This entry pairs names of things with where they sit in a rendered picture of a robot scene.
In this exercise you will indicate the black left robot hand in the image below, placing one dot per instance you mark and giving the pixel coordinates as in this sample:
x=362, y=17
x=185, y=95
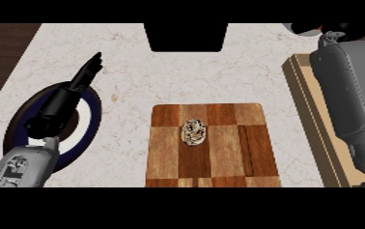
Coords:
x=64, y=99

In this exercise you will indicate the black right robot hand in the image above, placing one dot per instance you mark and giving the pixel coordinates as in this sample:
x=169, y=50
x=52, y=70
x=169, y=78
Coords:
x=303, y=26

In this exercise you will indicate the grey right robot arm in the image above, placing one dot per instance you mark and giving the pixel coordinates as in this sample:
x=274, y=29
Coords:
x=340, y=91

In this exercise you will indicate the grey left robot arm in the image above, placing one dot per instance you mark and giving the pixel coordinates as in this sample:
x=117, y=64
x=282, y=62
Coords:
x=25, y=165

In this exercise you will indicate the tan cardboard box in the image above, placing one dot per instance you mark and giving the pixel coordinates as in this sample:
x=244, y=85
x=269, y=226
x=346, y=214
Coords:
x=313, y=117

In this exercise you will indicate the checkered wooden cutting board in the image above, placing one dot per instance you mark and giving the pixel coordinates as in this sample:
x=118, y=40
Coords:
x=213, y=155

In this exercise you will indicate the blue rimmed round plate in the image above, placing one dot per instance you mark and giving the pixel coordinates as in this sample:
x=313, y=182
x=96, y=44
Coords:
x=87, y=120

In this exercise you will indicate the black rectangular appliance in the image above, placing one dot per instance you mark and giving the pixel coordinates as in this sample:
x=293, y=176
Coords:
x=186, y=36

